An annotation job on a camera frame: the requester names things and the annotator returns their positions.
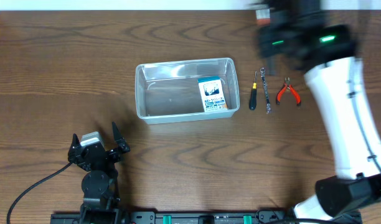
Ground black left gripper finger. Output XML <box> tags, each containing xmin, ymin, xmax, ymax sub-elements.
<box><xmin>112</xmin><ymin>121</ymin><xmax>131</xmax><ymax>153</ymax></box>
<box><xmin>70</xmin><ymin>134</ymin><xmax>81</xmax><ymax>156</ymax></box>

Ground red handled cutting pliers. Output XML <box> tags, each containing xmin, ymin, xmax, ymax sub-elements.
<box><xmin>275</xmin><ymin>77</ymin><xmax>301</xmax><ymax>106</ymax></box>

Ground silver ratchet wrench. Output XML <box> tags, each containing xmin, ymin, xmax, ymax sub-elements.
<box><xmin>260</xmin><ymin>67</ymin><xmax>271</xmax><ymax>114</ymax></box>

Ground blue white screwdriver box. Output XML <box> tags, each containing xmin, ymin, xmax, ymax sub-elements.
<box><xmin>198</xmin><ymin>76</ymin><xmax>228</xmax><ymax>112</ymax></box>

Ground small hammer orange black handle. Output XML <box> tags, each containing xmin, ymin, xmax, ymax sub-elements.
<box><xmin>255</xmin><ymin>6</ymin><xmax>276</xmax><ymax>76</ymax></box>

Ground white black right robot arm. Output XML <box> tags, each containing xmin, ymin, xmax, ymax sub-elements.
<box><xmin>256</xmin><ymin>1</ymin><xmax>381</xmax><ymax>223</ymax></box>

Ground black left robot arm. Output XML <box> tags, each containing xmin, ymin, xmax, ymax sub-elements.
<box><xmin>68</xmin><ymin>123</ymin><xmax>130</xmax><ymax>224</ymax></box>

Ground clear plastic container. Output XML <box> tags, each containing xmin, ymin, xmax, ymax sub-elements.
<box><xmin>135</xmin><ymin>58</ymin><xmax>240</xmax><ymax>124</ymax></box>

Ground black yellow screwdriver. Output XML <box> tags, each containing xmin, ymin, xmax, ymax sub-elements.
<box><xmin>249</xmin><ymin>72</ymin><xmax>257</xmax><ymax>110</ymax></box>

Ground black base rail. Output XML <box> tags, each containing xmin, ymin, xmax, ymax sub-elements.
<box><xmin>50</xmin><ymin>210</ymin><xmax>297</xmax><ymax>224</ymax></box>

